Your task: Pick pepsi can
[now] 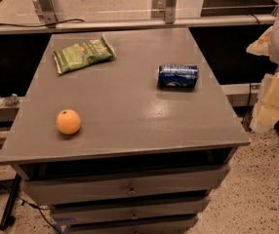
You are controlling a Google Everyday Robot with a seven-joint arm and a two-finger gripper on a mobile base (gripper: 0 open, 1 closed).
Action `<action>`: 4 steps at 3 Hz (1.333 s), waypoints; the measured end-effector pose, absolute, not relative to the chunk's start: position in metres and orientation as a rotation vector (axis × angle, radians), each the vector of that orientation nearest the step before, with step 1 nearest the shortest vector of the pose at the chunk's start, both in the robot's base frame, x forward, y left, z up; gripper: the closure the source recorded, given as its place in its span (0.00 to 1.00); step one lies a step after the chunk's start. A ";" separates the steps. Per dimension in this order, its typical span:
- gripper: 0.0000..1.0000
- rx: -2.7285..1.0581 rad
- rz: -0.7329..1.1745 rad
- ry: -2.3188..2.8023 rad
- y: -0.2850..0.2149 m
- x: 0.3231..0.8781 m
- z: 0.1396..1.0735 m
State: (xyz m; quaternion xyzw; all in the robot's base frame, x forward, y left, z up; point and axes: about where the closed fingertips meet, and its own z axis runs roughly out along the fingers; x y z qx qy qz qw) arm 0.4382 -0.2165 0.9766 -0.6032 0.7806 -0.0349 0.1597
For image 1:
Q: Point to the green chip bag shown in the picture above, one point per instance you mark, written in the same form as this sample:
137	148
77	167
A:
83	54

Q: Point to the right metal bracket post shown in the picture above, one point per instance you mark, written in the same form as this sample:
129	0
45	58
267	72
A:
170	11

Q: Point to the grey metal rail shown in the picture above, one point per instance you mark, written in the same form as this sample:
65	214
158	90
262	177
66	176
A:
83	26

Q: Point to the top grey drawer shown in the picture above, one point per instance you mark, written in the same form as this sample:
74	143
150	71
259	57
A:
119	186

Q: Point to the grey drawer cabinet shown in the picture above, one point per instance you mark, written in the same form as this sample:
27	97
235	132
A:
128	123

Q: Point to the metal bracket post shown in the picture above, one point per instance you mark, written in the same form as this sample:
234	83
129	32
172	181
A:
170	11
48	11

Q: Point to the blue pepsi can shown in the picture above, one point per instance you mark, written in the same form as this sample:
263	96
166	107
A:
177	75

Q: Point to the black metal leg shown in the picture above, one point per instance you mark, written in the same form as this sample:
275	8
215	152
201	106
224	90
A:
13	194

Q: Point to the orange fruit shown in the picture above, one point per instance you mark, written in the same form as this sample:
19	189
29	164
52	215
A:
68	122

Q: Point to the bottom grey drawer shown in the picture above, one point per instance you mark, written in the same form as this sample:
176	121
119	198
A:
139	226

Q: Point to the middle grey drawer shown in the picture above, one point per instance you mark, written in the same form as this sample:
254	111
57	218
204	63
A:
130	211

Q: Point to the left metal bracket post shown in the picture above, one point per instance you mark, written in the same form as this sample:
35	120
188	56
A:
48	11

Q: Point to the grey drawer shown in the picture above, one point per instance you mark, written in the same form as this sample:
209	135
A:
130	211
139	226
119	186

